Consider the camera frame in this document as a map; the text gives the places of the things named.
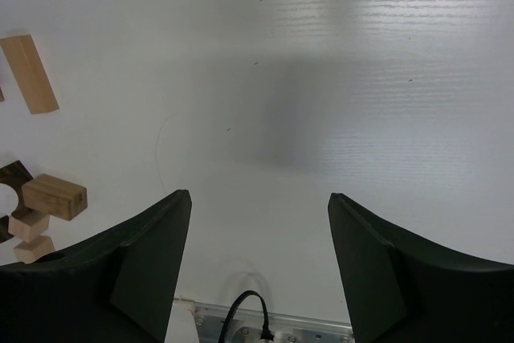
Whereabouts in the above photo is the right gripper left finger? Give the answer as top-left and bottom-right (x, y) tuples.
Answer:
(1, 190), (192, 342)

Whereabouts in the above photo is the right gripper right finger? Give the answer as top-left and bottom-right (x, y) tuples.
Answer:
(328, 194), (513, 342)

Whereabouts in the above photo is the light long wood block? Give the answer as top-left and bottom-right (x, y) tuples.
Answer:
(1, 35), (59, 115)

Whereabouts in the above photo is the light wood cube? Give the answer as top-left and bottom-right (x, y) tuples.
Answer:
(14, 235), (55, 263)
(8, 211), (50, 243)

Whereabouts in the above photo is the black base cable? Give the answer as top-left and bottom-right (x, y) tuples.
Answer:
(218, 290), (275, 343)

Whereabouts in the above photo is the dark arch wood block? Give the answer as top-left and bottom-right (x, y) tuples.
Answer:
(1, 161), (34, 243)

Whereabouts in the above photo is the medium brown wood block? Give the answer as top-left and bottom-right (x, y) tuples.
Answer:
(22, 174), (88, 221)

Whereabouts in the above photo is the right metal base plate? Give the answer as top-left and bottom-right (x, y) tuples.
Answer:
(172, 298), (355, 343)

